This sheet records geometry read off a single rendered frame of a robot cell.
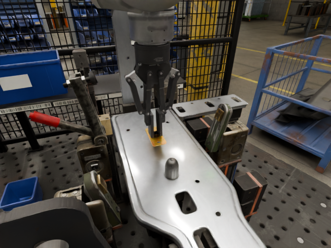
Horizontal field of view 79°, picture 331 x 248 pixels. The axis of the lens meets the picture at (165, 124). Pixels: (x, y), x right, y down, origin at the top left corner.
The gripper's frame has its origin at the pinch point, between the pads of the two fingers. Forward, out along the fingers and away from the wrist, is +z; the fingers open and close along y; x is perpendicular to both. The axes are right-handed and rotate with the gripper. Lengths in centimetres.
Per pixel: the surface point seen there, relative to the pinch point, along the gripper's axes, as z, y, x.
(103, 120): 0.2, -12.7, 6.4
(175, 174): 5.3, 0.3, -13.9
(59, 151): 36, -36, 46
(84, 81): -13.7, -14.6, -0.7
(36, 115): -7.8, -25.2, -0.7
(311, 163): 106, 165, 42
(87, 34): 9, -13, 224
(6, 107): 4, -43, 33
